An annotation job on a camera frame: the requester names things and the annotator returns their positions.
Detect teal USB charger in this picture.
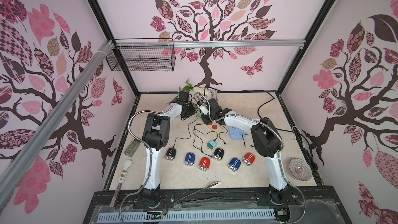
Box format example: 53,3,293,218
207,140,217,149

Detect black electric shaver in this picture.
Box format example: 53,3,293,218
212,148,224,161
165,147,177,161

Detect blue electric shaver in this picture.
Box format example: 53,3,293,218
184,152,195,166
228,157,241,172

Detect red electric shaver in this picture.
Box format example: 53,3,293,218
199,157,210,171
242,152,256,166

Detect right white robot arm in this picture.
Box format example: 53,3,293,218
198,99,288,191

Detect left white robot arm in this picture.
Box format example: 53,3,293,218
142,91,192,190

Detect beige power strip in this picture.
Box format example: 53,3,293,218
206,122,223,133

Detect pale green vegetable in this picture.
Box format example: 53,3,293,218
191,87,205,94

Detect floral rectangular tray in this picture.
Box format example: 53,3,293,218
182,86,218,108

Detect green leaf sprig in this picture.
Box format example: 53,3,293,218
182,79,194,92

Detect white plate with red print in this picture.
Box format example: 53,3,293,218
188,87,216,105

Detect blue square power cube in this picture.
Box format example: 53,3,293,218
229,126,246,141

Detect glass spice jar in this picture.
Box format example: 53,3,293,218
124,139,141,158

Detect metal tongs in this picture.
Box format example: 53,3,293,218
175,181,220,203

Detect thin black strip cable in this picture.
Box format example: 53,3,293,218
214,88,277,100

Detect thick black power cable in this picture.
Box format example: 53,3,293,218
256,92,296,133

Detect black wire basket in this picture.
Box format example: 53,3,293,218
106,37,176,72

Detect aluminium rail back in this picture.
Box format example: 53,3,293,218
115,39,306,48

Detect aluminium rail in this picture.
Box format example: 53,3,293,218
115,39,306,48
1,40,114,206

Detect white slotted cable duct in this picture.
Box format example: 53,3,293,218
96,208,275,224

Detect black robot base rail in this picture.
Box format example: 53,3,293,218
83,186,351,224

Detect aluminium rail left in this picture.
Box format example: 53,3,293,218
1,40,114,206

